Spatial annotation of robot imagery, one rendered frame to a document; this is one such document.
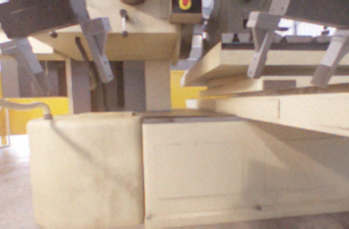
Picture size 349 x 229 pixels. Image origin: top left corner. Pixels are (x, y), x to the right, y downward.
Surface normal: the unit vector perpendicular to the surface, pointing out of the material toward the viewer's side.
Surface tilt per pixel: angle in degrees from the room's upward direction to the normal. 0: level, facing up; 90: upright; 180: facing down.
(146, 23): 90
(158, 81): 90
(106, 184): 90
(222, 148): 90
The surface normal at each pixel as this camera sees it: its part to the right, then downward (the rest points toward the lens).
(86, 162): 0.09, 0.07
